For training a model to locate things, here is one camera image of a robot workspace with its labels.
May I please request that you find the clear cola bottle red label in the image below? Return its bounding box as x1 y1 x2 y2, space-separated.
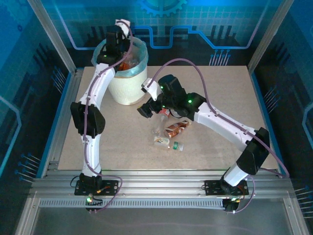
152 109 171 136

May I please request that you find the green-capped bottle white label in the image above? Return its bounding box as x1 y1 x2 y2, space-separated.
153 136 184 152

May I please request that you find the brown label drink bottle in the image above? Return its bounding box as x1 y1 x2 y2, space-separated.
163 119 191 138

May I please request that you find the white textured waste bin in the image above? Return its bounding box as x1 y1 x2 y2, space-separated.
107 67 148 106

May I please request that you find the blue plastic bin liner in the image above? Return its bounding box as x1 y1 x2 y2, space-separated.
91 40 149 79

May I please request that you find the black controller box with LED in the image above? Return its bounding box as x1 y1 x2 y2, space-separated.
85 194 103 213
224 197 245 212

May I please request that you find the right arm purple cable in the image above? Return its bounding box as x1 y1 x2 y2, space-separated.
151 58 291 214

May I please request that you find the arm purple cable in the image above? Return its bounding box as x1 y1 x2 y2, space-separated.
83 21 134 213
151 58 291 214

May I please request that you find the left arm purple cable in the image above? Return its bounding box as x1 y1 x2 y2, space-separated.
83 21 134 213

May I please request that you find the aluminium enclosure post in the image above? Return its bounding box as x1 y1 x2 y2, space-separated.
247 0 295 73
27 0 78 74

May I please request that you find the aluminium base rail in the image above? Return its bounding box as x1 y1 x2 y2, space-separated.
31 168 294 196

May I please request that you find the aluminium side rail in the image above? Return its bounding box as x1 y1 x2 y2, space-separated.
33 69 85 181

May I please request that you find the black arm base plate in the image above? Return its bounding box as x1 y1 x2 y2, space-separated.
74 180 120 196
204 180 249 196

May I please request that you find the grey slotted cable duct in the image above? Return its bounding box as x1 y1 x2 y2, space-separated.
39 197 225 209

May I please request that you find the aluminium outer frame rail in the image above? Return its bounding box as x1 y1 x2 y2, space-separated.
14 197 41 235
282 197 310 235

